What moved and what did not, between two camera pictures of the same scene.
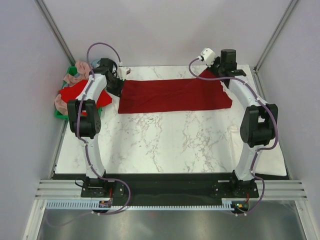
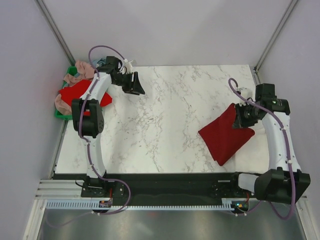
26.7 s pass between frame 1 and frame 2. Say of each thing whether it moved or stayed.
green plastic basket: stayed
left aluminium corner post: stayed
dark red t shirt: moved
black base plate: stayed
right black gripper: moved
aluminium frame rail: stayed
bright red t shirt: stayed
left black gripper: moved
